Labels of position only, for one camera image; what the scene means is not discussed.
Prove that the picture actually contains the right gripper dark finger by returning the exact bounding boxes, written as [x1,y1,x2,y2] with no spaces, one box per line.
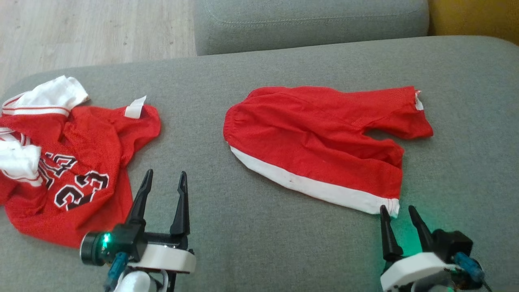
[380,205,404,261]
[408,205,437,252]

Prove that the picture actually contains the left arm blue-plug cable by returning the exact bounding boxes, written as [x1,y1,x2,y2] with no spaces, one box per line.
[104,252,129,292]

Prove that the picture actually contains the yellow cushion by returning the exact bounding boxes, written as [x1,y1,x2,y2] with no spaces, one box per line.
[429,0,519,45]

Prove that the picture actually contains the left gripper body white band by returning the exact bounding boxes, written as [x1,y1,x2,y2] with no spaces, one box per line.
[129,233,197,274]

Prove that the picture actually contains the red Bulls 23 jersey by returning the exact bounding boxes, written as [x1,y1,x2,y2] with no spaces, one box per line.
[0,75,161,249]

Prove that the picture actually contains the right arm blue-plug cable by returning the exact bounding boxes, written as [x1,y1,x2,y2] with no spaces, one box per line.
[453,251,493,292]

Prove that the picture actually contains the red shorts with white stripe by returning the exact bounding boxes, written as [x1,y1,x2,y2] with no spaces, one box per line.
[223,86,434,218]

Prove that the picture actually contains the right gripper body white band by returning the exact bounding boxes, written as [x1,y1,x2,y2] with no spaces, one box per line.
[380,251,457,292]

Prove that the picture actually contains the grey sofa back cushion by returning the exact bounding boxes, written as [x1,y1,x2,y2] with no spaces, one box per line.
[193,0,430,56]

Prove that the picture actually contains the grey fabric sofa seat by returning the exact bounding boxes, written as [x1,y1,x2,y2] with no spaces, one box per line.
[0,36,519,292]

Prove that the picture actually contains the arm blue-plug cable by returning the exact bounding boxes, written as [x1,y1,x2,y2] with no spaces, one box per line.
[453,251,493,292]
[104,252,129,292]

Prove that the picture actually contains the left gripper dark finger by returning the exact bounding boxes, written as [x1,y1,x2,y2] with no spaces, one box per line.
[126,169,154,228]
[169,171,190,237]

